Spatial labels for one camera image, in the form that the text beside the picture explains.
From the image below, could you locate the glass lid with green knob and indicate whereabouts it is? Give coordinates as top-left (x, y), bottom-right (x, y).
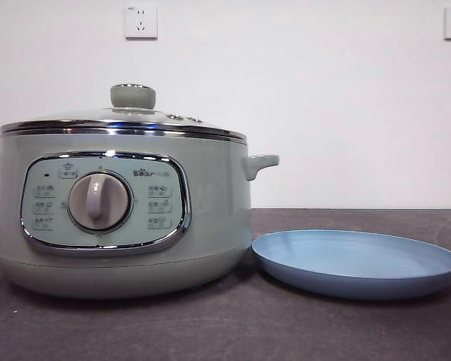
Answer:
top-left (0, 83), bottom-right (248, 139)

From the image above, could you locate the pale green electric steamer pot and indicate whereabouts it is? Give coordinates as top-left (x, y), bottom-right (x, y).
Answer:
top-left (0, 126), bottom-right (280, 300)

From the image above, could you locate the blue round plate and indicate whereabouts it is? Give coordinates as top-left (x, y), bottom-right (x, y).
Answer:
top-left (250, 229), bottom-right (451, 301)

